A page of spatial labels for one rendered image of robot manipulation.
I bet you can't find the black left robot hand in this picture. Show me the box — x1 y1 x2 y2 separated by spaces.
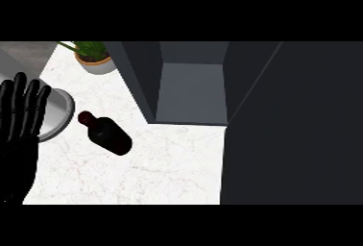
0 71 53 206

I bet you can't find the dark red wine bottle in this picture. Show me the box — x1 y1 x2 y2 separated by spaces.
77 111 133 157

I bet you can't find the dark grey open cabinet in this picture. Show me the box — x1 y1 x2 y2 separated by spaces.
102 40 283 126

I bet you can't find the dark grey cabinet door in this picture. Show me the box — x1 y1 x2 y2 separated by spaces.
220 40 363 206

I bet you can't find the potted green plant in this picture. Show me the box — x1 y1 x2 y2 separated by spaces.
56 40 118 76

